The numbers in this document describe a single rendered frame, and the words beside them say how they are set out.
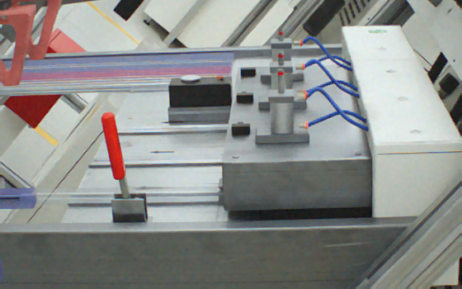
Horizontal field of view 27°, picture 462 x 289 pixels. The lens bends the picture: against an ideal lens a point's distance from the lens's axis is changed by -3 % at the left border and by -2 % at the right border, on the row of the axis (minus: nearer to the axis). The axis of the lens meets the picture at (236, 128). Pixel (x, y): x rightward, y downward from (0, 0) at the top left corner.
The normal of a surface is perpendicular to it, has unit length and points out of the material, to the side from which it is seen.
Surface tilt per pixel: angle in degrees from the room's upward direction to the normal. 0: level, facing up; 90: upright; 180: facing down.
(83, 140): 90
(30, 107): 90
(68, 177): 90
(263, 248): 90
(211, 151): 43
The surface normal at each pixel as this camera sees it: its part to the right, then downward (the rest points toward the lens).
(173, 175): -0.04, -0.95
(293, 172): -0.04, 0.31
